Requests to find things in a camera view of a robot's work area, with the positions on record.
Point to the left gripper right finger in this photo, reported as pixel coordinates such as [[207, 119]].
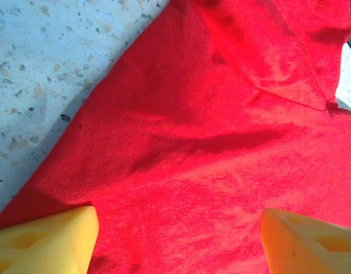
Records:
[[309, 248]]

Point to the red t-shirt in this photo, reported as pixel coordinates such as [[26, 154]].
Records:
[[192, 114]]

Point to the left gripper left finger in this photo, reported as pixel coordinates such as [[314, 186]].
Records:
[[44, 245]]

